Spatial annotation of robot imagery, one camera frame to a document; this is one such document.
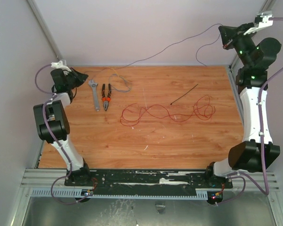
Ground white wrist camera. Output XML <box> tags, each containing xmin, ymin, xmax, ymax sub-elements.
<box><xmin>51</xmin><ymin>59</ymin><xmax>71</xmax><ymax>72</ymax></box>
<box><xmin>243</xmin><ymin>10</ymin><xmax>273</xmax><ymax>35</ymax></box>

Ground black zip tie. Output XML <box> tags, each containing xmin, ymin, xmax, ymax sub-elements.
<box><xmin>170</xmin><ymin>84</ymin><xmax>198</xmax><ymax>105</ymax></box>

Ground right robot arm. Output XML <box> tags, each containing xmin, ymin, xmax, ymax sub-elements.
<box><xmin>204</xmin><ymin>23</ymin><xmax>282</xmax><ymax>187</ymax></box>

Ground orange handled pliers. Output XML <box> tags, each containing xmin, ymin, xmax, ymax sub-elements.
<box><xmin>101</xmin><ymin>83</ymin><xmax>112</xmax><ymax>111</ymax></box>

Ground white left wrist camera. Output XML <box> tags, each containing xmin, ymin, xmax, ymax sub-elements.
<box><xmin>51</xmin><ymin>59</ymin><xmax>71</xmax><ymax>72</ymax></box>

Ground coloured wire bundle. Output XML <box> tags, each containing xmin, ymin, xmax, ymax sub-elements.
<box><xmin>106</xmin><ymin>67</ymin><xmax>133</xmax><ymax>93</ymax></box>

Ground purple wire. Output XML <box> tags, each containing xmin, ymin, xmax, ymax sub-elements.
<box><xmin>80</xmin><ymin>23</ymin><xmax>225</xmax><ymax>78</ymax></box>

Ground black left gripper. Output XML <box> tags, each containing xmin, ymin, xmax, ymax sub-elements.
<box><xmin>65</xmin><ymin>67</ymin><xmax>89</xmax><ymax>89</ymax></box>

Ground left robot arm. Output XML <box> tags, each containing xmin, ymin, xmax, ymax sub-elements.
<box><xmin>33</xmin><ymin>65</ymin><xmax>92</xmax><ymax>186</ymax></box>

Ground grey slotted cable duct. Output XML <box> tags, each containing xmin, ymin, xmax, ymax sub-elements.
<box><xmin>30</xmin><ymin>188</ymin><xmax>208</xmax><ymax>200</ymax></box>

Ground silver adjustable wrench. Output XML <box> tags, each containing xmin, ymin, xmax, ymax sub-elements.
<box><xmin>88</xmin><ymin>79</ymin><xmax>100</xmax><ymax>112</ymax></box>

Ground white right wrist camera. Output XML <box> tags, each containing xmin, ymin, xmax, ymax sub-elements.
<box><xmin>243</xmin><ymin>10</ymin><xmax>273</xmax><ymax>35</ymax></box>

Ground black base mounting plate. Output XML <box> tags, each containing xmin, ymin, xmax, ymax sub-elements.
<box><xmin>64</xmin><ymin>167</ymin><xmax>234</xmax><ymax>196</ymax></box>

